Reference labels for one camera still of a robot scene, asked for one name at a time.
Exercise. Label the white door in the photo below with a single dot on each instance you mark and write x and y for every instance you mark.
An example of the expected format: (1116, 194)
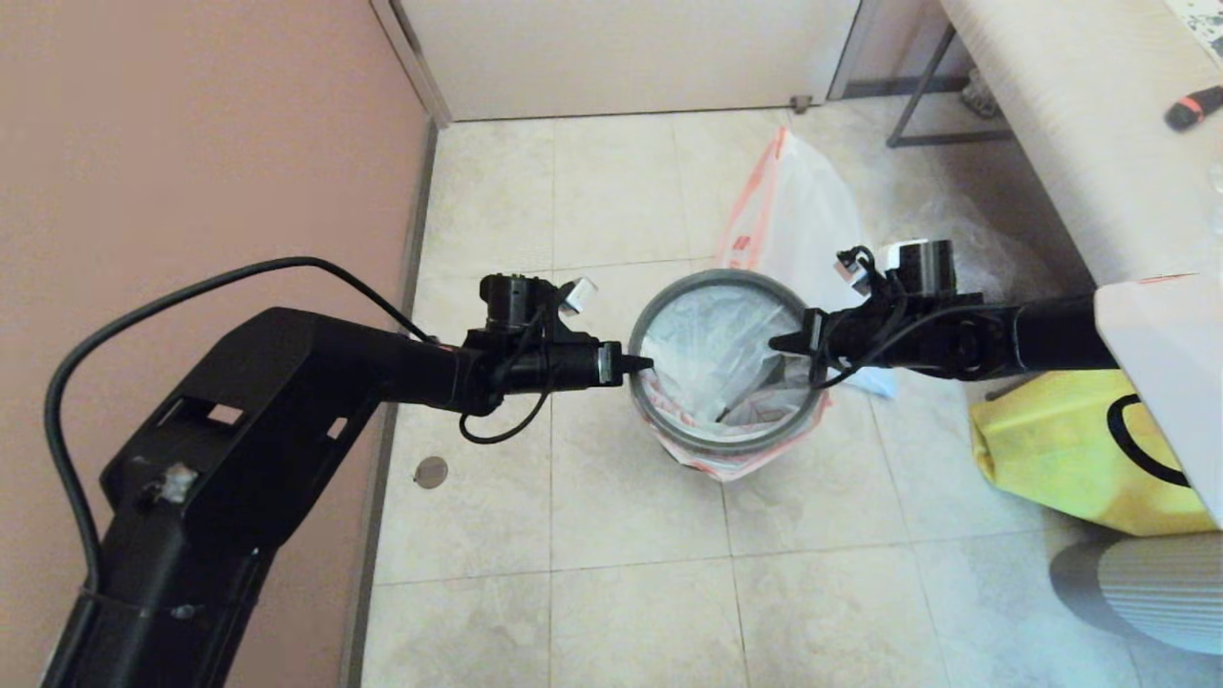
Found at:
(621, 57)

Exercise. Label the black-white patterned paper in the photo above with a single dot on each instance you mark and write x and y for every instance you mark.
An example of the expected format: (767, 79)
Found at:
(1206, 14)

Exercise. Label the white ribbed bin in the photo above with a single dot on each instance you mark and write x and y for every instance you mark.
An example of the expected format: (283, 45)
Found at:
(1166, 592)

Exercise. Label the metal door stop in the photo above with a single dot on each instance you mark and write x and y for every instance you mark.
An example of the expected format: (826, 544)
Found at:
(801, 103)

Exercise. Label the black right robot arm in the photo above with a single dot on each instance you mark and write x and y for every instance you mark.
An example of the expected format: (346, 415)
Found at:
(1051, 334)

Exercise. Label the round metal floor drain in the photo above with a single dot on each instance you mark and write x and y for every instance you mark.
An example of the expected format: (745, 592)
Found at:
(432, 472)

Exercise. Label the light wood-grain table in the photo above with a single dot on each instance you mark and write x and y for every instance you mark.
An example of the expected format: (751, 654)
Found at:
(1070, 143)

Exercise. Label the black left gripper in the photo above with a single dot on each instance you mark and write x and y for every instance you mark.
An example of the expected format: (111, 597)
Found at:
(610, 365)

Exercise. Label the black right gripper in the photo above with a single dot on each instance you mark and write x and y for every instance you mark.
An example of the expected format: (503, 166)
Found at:
(818, 334)

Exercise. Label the clear crumpled plastic bag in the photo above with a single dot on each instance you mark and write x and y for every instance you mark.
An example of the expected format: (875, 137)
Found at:
(1003, 258)

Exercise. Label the black and orange marker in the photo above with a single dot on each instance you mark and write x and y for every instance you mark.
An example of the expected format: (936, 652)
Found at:
(1192, 107)

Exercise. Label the dark metal table frame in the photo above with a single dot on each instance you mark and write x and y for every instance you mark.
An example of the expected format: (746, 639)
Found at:
(941, 141)

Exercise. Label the grey item under table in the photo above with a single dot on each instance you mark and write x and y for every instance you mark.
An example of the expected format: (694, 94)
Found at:
(976, 96)

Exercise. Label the yellow non-woven shopping bag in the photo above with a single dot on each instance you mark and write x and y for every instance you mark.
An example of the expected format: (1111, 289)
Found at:
(1051, 449)

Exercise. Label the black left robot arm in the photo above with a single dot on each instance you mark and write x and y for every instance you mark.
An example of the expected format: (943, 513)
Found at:
(287, 401)

